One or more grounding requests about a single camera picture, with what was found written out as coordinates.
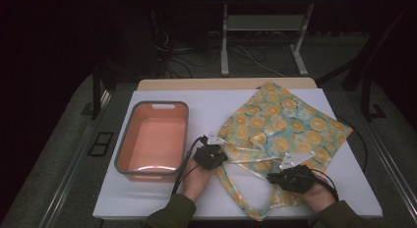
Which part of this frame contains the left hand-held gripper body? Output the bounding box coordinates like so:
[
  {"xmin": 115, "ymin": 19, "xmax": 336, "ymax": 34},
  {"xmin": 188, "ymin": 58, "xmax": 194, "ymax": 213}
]
[{"xmin": 193, "ymin": 133, "xmax": 229, "ymax": 172}]

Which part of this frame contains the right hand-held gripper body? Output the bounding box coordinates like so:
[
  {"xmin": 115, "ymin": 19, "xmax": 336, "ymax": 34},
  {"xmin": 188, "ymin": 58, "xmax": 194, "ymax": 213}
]
[{"xmin": 277, "ymin": 150, "xmax": 318, "ymax": 194}]

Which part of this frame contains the orange-print cloth bag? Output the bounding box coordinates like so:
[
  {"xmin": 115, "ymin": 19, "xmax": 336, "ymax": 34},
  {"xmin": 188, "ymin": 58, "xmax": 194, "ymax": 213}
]
[{"xmin": 213, "ymin": 82, "xmax": 355, "ymax": 222}]

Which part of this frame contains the orange basin with grey rim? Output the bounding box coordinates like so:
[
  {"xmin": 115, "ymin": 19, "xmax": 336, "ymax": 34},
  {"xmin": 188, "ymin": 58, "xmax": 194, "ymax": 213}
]
[{"xmin": 113, "ymin": 100, "xmax": 190, "ymax": 184}]

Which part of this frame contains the person's right hand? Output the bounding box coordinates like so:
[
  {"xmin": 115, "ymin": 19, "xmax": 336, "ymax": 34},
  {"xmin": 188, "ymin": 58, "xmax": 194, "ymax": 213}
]
[{"xmin": 301, "ymin": 176, "xmax": 337, "ymax": 214}]

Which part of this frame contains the person's left hand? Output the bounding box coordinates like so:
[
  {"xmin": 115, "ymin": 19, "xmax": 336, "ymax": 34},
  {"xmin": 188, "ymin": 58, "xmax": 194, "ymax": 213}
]
[{"xmin": 181, "ymin": 163, "xmax": 216, "ymax": 203}]

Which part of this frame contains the white table board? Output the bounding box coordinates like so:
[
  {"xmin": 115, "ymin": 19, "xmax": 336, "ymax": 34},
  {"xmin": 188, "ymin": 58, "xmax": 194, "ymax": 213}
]
[{"xmin": 91, "ymin": 87, "xmax": 384, "ymax": 220}]

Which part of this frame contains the wooden table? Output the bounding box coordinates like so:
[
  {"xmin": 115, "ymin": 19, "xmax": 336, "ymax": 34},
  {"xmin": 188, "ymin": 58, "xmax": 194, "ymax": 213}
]
[{"xmin": 136, "ymin": 77, "xmax": 319, "ymax": 91}]

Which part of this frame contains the black metal stand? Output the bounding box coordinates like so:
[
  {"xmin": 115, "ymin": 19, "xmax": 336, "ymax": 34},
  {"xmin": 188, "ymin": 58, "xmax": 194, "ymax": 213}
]
[
  {"xmin": 315, "ymin": 0, "xmax": 417, "ymax": 123},
  {"xmin": 81, "ymin": 62, "xmax": 118, "ymax": 122}
]

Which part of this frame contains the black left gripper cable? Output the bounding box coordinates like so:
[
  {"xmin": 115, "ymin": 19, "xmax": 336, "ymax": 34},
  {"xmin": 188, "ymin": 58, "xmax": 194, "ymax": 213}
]
[{"xmin": 170, "ymin": 135, "xmax": 210, "ymax": 197}]

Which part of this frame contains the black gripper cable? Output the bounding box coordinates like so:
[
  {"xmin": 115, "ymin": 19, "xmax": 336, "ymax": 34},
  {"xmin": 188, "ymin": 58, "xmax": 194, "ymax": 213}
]
[
  {"xmin": 170, "ymin": 135, "xmax": 210, "ymax": 197},
  {"xmin": 310, "ymin": 113, "xmax": 370, "ymax": 203}
]

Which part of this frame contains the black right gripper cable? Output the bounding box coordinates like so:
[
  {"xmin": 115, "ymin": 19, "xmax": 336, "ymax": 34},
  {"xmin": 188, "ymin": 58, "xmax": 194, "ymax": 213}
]
[{"xmin": 310, "ymin": 113, "xmax": 370, "ymax": 203}]

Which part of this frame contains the aluminium floor rail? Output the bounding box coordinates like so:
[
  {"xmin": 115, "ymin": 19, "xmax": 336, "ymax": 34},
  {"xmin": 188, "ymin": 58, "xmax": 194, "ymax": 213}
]
[
  {"xmin": 38, "ymin": 89, "xmax": 113, "ymax": 228},
  {"xmin": 359, "ymin": 118, "xmax": 417, "ymax": 216}
]

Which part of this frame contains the tangle of floor cables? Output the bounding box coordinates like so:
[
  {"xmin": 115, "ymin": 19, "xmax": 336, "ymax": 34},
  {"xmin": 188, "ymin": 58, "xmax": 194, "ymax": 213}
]
[{"xmin": 149, "ymin": 8, "xmax": 298, "ymax": 80}]

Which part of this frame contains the black floor socket frame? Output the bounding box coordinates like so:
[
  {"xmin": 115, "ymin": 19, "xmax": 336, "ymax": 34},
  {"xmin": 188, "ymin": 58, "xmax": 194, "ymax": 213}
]
[{"xmin": 87, "ymin": 131, "xmax": 115, "ymax": 157}]

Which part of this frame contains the grey metal desk frame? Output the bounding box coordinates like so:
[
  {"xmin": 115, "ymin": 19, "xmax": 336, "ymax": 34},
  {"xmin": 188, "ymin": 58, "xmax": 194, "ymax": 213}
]
[{"xmin": 208, "ymin": 0, "xmax": 364, "ymax": 78}]

